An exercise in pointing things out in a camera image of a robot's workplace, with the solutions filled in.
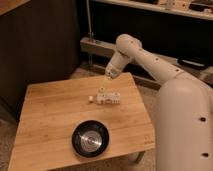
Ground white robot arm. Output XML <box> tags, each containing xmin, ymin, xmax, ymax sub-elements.
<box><xmin>105</xmin><ymin>34</ymin><xmax>213</xmax><ymax>171</ymax></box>

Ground black ceramic bowl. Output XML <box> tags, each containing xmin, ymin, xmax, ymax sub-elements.
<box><xmin>71</xmin><ymin>120</ymin><xmax>110</xmax><ymax>158</ymax></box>

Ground vertical metal pole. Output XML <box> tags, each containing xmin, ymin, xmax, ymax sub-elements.
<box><xmin>86</xmin><ymin>0</ymin><xmax>93</xmax><ymax>41</ymax></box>

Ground wooden side table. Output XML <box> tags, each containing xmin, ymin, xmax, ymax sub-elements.
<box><xmin>7</xmin><ymin>72</ymin><xmax>156</xmax><ymax>171</ymax></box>

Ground metal beam rail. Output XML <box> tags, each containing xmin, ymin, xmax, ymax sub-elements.
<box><xmin>80</xmin><ymin>35</ymin><xmax>213</xmax><ymax>85</ymax></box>

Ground black handle on rail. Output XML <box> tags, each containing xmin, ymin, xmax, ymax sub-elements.
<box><xmin>177</xmin><ymin>59</ymin><xmax>209</xmax><ymax>70</ymax></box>

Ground wooden wall shelf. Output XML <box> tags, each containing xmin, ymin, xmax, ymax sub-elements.
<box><xmin>93</xmin><ymin>0</ymin><xmax>213</xmax><ymax>21</ymax></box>

